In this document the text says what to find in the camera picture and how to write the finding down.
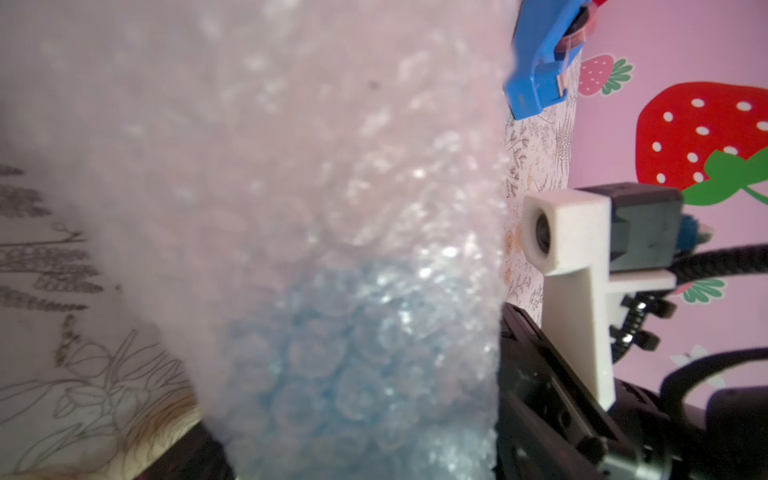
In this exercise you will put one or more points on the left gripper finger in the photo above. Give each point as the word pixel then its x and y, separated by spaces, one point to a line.
pixel 196 456

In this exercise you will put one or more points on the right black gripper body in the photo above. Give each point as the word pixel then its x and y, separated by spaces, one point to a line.
pixel 550 426

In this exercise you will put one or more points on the clear bubble wrap sheet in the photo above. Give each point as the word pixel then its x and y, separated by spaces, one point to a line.
pixel 306 197

